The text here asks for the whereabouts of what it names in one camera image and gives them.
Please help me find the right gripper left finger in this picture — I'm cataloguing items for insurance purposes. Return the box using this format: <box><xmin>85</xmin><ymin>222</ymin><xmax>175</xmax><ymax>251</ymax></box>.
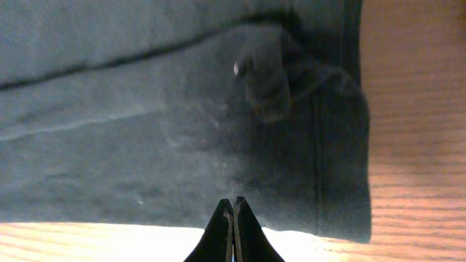
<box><xmin>184</xmin><ymin>199</ymin><xmax>233</xmax><ymax>262</ymax></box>

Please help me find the dark teal t-shirt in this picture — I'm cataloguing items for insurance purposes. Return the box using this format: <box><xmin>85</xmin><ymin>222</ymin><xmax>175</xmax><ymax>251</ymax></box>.
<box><xmin>1</xmin><ymin>1</ymin><xmax>372</xmax><ymax>243</ymax></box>

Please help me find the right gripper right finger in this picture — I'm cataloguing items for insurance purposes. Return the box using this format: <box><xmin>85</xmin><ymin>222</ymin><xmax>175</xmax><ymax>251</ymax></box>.
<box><xmin>233</xmin><ymin>196</ymin><xmax>285</xmax><ymax>262</ymax></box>

